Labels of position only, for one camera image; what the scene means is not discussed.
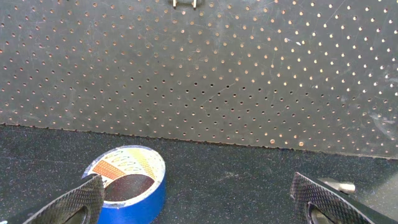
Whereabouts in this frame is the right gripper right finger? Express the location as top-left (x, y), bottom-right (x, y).
top-left (289, 172), bottom-right (398, 224)

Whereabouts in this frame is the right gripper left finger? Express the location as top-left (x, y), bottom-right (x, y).
top-left (6, 174), bottom-right (106, 224)

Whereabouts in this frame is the black pegboard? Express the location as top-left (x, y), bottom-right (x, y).
top-left (0, 0), bottom-right (398, 161)

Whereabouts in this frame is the roll of blue tape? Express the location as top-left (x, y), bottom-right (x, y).
top-left (81, 144), bottom-right (167, 224)

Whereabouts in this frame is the metal hook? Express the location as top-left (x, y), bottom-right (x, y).
top-left (172, 0), bottom-right (198, 9)

